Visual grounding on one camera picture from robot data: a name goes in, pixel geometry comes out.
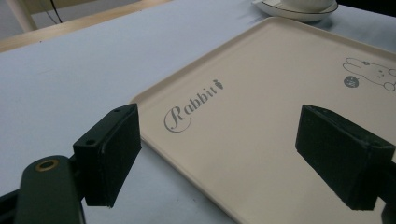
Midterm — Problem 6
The beige printed tray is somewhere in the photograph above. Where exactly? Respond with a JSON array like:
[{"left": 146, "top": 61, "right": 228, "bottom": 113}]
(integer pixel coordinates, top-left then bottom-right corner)
[{"left": 130, "top": 16, "right": 396, "bottom": 224}]

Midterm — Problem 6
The light wooden furniture leg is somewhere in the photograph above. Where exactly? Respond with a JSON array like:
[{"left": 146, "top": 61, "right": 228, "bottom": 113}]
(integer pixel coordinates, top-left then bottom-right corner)
[{"left": 5, "top": 0, "right": 39, "bottom": 33}]

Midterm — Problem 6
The black cable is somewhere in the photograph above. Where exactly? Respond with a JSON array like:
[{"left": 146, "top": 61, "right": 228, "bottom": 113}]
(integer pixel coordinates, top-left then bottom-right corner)
[{"left": 39, "top": 0, "right": 64, "bottom": 24}]

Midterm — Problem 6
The white bowl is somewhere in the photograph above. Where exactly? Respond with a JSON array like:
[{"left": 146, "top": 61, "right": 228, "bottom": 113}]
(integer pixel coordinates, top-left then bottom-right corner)
[{"left": 251, "top": 0, "right": 339, "bottom": 22}]

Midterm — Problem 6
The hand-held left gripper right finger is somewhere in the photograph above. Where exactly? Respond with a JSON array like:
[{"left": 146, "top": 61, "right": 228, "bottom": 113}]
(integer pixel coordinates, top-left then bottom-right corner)
[{"left": 294, "top": 104, "right": 396, "bottom": 211}]

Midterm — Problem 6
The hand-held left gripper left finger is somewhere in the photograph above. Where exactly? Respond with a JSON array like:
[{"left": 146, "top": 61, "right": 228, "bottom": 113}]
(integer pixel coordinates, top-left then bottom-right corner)
[{"left": 72, "top": 103, "right": 143, "bottom": 209}]

